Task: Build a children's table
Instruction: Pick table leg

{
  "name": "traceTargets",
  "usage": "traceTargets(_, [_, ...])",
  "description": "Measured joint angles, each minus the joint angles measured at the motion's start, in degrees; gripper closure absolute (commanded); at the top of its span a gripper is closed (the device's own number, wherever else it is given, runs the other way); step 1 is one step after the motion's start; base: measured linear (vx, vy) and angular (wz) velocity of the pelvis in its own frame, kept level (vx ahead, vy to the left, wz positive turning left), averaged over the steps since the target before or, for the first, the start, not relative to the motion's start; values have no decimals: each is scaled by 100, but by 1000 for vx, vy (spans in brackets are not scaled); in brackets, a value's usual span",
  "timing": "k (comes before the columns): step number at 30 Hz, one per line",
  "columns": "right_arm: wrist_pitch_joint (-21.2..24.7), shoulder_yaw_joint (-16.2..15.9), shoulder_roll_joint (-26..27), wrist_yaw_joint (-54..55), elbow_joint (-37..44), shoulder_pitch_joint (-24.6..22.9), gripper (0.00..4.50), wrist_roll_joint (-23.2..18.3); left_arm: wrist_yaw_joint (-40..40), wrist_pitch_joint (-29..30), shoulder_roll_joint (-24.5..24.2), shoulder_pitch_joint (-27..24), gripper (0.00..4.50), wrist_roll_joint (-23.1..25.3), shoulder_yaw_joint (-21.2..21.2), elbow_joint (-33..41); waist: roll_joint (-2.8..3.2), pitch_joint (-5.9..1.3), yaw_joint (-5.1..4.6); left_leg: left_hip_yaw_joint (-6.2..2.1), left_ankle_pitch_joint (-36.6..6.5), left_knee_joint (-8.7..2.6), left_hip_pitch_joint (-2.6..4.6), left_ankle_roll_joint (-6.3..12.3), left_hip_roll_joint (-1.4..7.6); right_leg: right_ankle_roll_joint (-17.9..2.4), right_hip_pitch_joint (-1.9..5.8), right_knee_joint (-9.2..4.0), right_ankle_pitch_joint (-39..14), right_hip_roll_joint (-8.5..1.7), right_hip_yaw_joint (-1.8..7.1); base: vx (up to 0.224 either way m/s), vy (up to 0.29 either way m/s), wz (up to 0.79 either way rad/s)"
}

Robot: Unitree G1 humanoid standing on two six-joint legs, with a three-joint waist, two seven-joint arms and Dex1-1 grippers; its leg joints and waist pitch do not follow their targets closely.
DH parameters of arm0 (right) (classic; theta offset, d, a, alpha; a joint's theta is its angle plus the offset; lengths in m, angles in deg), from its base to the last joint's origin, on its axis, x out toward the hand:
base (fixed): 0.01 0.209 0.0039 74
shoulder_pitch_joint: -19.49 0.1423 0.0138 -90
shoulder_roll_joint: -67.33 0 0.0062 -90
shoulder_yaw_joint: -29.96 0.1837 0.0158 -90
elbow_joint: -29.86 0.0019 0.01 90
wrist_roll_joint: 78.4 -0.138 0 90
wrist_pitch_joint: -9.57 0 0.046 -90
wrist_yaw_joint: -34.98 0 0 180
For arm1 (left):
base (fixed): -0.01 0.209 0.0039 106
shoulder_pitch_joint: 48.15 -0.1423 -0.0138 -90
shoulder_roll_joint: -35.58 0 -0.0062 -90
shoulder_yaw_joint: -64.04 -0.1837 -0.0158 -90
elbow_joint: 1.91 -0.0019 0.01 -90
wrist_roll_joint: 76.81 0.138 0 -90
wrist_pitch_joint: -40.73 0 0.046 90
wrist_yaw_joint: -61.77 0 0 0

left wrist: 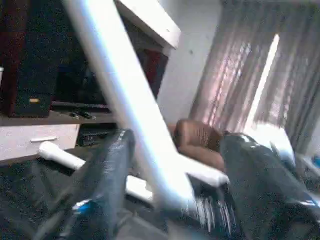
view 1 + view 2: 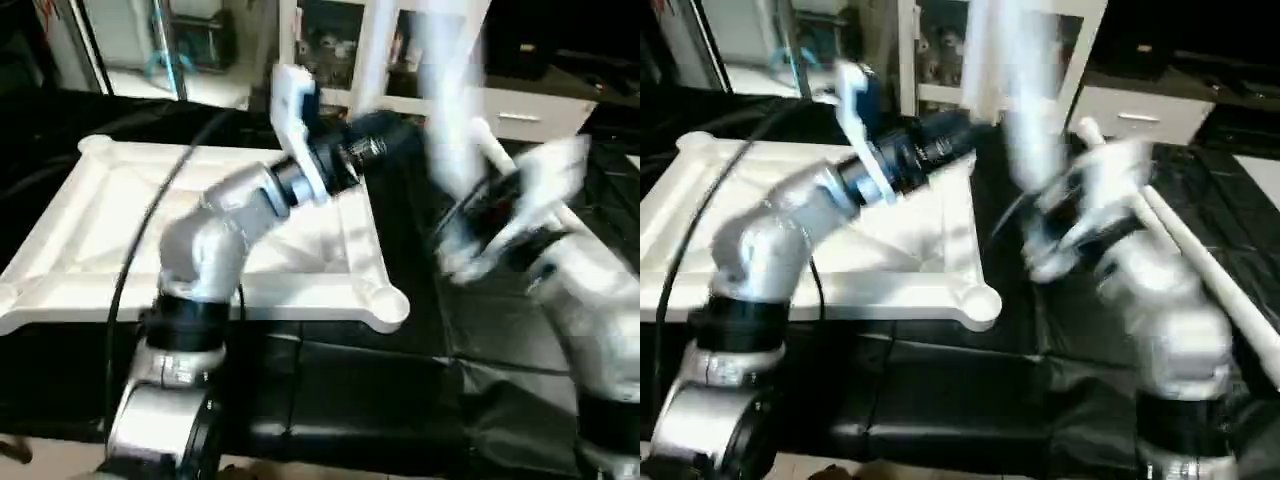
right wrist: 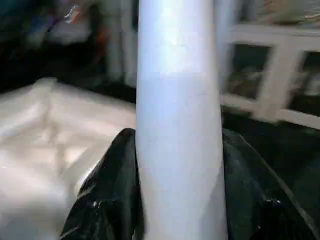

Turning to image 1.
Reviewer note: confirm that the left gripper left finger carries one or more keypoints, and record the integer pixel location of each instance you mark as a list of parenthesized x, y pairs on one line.
[(95, 195)]

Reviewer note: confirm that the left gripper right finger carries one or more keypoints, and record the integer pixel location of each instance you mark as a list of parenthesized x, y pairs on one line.
[(270, 195)]

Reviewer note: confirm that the white cushion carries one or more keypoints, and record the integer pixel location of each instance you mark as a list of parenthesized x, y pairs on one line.
[(275, 142)]

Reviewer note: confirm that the brown leather armchair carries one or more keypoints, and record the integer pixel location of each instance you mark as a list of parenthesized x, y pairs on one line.
[(197, 137)]

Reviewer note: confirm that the grey window curtain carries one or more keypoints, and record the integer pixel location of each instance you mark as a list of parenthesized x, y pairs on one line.
[(240, 60)]

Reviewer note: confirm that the white wall shelf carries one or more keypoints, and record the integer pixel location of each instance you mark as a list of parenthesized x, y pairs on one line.
[(155, 22)]

